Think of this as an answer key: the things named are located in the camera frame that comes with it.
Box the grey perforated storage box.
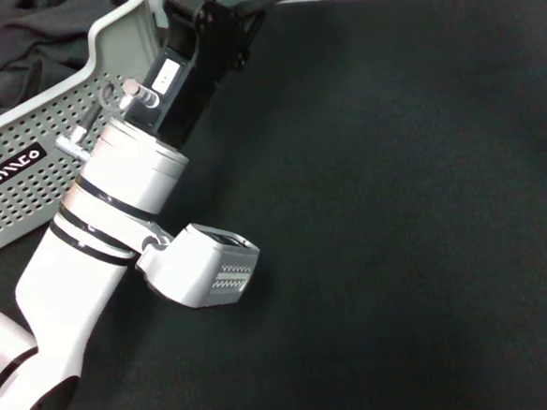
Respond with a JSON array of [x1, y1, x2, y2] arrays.
[[0, 0, 188, 260]]

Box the dark grey crumpled cloth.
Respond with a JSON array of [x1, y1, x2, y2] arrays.
[[0, 0, 143, 110]]

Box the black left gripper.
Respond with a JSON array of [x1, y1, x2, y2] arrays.
[[138, 0, 277, 153]]

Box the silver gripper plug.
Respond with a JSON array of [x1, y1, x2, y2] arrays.
[[117, 76, 161, 112]]

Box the black tablecloth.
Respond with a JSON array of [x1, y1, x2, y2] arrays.
[[0, 0, 547, 410]]

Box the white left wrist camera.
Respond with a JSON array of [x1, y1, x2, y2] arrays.
[[132, 218, 265, 315]]

